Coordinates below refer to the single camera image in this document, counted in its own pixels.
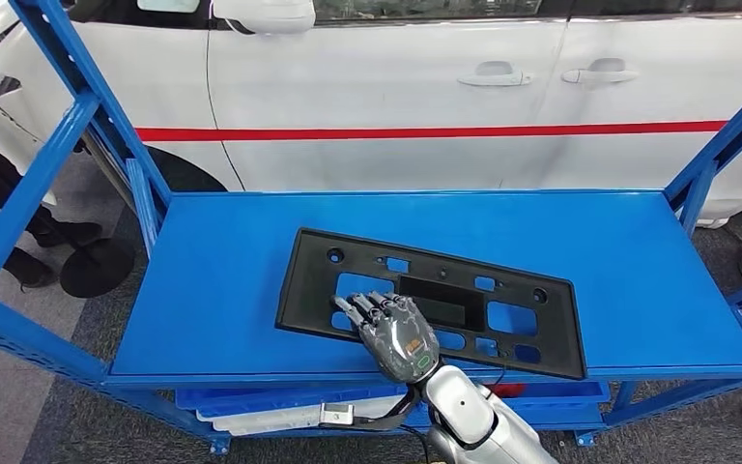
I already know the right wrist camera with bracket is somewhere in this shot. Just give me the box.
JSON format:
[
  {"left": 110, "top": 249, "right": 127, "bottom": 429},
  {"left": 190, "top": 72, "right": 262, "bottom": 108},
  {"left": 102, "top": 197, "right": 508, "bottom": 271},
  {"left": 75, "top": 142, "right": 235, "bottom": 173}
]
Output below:
[{"left": 318, "top": 384, "right": 425, "bottom": 431}]

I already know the blue metal shelf rack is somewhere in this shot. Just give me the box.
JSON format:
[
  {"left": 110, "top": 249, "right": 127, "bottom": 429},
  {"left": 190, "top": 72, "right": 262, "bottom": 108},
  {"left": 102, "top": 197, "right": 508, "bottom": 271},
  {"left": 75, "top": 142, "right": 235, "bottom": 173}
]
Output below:
[{"left": 0, "top": 0, "right": 742, "bottom": 457}]

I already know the white plastic bin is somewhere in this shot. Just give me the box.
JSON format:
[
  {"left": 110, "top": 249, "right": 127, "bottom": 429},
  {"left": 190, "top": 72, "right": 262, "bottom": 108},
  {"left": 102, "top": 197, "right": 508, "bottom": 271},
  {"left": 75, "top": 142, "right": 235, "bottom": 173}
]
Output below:
[{"left": 194, "top": 395, "right": 411, "bottom": 438}]

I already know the white car side mirror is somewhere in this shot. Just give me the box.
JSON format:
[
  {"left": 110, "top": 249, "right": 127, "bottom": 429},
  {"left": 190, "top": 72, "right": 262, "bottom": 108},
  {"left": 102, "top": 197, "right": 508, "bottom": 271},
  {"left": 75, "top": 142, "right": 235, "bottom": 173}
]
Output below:
[{"left": 212, "top": 0, "right": 317, "bottom": 35}]

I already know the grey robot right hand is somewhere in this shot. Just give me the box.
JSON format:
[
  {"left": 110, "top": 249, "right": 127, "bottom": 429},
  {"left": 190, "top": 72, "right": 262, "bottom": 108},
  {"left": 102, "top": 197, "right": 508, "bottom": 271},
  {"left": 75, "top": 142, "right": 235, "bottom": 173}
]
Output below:
[{"left": 330, "top": 291, "right": 442, "bottom": 387}]

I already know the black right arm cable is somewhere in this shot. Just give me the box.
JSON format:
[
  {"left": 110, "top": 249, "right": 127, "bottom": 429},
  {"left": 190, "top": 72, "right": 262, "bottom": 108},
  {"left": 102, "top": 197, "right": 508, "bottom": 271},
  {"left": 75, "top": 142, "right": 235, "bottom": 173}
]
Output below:
[{"left": 396, "top": 423, "right": 435, "bottom": 464}]

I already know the black plastic plate bracket part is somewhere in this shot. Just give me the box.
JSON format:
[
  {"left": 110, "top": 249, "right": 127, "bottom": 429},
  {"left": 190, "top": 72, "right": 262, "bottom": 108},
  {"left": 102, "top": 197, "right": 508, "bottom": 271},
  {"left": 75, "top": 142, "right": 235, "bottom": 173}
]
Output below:
[{"left": 274, "top": 227, "right": 588, "bottom": 380}]

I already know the white car with red stripe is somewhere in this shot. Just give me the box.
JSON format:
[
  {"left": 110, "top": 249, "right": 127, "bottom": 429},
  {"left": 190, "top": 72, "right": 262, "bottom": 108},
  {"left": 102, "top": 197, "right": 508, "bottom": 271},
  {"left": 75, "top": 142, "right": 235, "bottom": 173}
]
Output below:
[{"left": 0, "top": 0, "right": 742, "bottom": 230}]

